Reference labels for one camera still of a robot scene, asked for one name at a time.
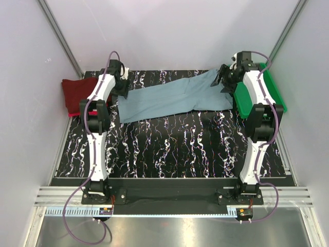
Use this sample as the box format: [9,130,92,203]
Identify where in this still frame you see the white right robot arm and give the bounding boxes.
[211,51,284,206]

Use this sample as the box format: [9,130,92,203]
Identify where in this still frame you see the dark red folded t shirt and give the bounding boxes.
[61,77,98,113]

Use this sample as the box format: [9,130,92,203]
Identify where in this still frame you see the light blue t shirt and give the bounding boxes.
[118,69,233,124]

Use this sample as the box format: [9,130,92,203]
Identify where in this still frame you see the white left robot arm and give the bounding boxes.
[79,59,129,204]

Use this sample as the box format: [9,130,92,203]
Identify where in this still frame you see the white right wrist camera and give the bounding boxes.
[230,53,237,70]

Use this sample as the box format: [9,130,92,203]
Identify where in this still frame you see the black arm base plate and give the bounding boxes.
[81,187,264,206]

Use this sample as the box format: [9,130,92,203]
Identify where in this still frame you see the green plastic bin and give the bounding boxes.
[233,69,287,119]

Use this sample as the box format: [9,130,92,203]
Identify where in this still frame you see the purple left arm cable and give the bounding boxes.
[61,50,120,244]

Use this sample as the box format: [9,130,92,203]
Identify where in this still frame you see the aluminium front rail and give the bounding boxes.
[34,186,313,207]

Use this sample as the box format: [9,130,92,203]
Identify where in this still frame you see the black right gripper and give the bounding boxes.
[210,64,240,94]

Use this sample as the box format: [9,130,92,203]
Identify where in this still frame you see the bright red folded t shirt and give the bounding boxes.
[68,111,97,117]

